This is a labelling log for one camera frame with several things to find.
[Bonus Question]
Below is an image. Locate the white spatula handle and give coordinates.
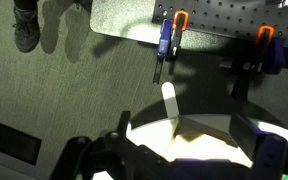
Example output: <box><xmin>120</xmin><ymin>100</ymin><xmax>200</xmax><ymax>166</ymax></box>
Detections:
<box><xmin>160</xmin><ymin>81</ymin><xmax>181</xmax><ymax>122</ymax></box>

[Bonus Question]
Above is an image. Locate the wooden tray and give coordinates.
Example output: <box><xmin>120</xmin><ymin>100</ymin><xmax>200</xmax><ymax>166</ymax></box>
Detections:
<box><xmin>169</xmin><ymin>113</ymin><xmax>256</xmax><ymax>169</ymax></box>

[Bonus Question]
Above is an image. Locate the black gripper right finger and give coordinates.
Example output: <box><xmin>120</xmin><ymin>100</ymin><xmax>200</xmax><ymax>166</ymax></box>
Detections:
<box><xmin>229</xmin><ymin>112</ymin><xmax>287</xmax><ymax>180</ymax></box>

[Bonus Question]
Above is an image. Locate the black perforated mounting board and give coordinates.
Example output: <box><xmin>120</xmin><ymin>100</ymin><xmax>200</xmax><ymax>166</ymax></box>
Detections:
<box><xmin>151</xmin><ymin>0</ymin><xmax>288</xmax><ymax>48</ymax></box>

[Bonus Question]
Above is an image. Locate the black floor vent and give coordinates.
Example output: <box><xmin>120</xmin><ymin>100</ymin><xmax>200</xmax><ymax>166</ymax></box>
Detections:
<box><xmin>0</xmin><ymin>118</ymin><xmax>43</xmax><ymax>167</ymax></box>

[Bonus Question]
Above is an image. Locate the blue orange bar clamp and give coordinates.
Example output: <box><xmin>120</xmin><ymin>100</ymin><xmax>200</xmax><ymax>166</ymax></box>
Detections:
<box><xmin>152</xmin><ymin>9</ymin><xmax>190</xmax><ymax>85</ymax></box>
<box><xmin>231</xmin><ymin>24</ymin><xmax>287</xmax><ymax>103</ymax></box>

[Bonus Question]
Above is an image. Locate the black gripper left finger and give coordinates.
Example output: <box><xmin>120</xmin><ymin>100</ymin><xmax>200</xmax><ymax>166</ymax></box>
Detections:
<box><xmin>98</xmin><ymin>110</ymin><xmax>132</xmax><ymax>145</ymax></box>

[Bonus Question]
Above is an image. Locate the white round table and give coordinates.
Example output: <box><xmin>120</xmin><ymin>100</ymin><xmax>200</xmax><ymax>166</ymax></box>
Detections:
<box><xmin>126</xmin><ymin>112</ymin><xmax>288</xmax><ymax>168</ymax></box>

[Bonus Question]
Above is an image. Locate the black shoe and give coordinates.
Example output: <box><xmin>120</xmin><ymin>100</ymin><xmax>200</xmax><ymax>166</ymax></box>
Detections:
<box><xmin>12</xmin><ymin>4</ymin><xmax>41</xmax><ymax>54</ymax></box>

